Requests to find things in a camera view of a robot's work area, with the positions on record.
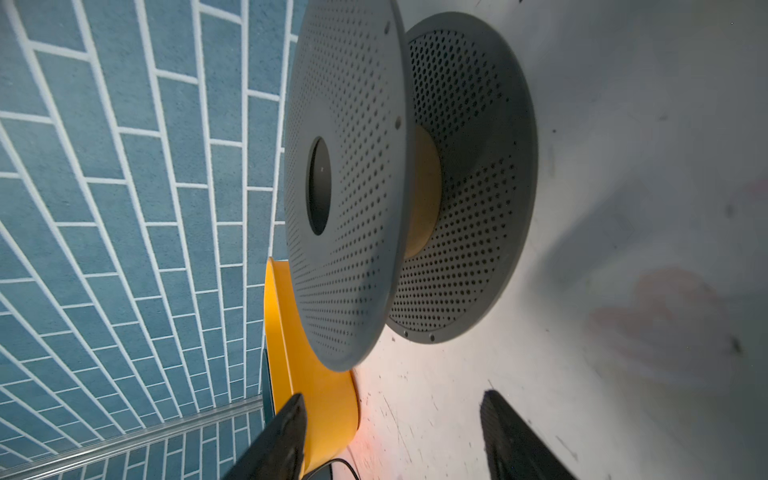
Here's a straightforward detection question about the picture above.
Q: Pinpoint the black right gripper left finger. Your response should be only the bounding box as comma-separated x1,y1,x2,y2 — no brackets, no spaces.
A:
224,393,308,480

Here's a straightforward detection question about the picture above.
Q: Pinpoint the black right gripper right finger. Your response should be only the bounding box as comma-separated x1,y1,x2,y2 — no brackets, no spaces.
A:
480,390,575,480

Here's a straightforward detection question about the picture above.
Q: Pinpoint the black thin cable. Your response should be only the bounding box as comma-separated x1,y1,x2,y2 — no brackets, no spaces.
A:
305,458,361,480

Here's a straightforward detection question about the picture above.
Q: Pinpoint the grey perforated cable spool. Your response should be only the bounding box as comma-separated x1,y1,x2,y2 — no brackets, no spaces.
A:
285,1,538,372

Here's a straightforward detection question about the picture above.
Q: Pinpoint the dark teal plastic bin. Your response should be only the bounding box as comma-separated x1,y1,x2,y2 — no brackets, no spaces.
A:
260,348,275,426

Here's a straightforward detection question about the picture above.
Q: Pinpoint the yellow plastic bin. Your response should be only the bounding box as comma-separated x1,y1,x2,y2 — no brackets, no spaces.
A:
264,259,360,474

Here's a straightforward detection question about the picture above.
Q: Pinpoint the aluminium corner post left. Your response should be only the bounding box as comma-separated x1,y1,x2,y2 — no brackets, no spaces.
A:
1,394,263,479

